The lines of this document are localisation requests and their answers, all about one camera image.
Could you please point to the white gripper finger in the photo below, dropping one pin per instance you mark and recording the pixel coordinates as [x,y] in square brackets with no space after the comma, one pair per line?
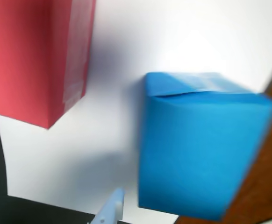
[110,212]

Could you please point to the pink red paper box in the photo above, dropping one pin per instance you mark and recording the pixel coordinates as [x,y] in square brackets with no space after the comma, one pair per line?
[28,58]

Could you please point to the blue paper box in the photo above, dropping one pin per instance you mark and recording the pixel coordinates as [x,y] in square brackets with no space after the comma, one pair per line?
[196,151]

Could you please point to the white sheet marked HOME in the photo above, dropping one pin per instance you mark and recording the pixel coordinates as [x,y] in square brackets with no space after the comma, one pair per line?
[138,35]

